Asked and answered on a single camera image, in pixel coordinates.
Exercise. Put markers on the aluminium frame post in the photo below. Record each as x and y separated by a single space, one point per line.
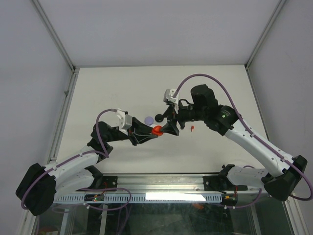
52 32
274 15

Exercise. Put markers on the white slotted cable duct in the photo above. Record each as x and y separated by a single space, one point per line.
150 197

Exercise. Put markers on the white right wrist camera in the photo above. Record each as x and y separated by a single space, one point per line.
171 97

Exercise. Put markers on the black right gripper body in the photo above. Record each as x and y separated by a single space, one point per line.
174 117

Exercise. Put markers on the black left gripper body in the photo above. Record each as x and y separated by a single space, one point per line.
133 137

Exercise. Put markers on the aluminium mounting rail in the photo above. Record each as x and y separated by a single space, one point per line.
186 183

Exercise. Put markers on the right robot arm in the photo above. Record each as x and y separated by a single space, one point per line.
281 172

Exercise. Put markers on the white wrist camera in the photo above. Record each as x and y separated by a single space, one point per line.
171 97
125 121

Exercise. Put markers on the aluminium frame post left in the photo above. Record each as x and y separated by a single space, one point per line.
52 32

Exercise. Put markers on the aluminium frame post right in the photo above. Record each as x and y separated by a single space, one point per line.
274 15

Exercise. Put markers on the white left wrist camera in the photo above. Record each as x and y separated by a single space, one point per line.
125 121

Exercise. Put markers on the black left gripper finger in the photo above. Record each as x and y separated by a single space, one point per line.
139 126
140 139

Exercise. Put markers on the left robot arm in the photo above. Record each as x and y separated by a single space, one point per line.
42 185

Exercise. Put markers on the orange round charging case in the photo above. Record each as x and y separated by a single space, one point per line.
157 131

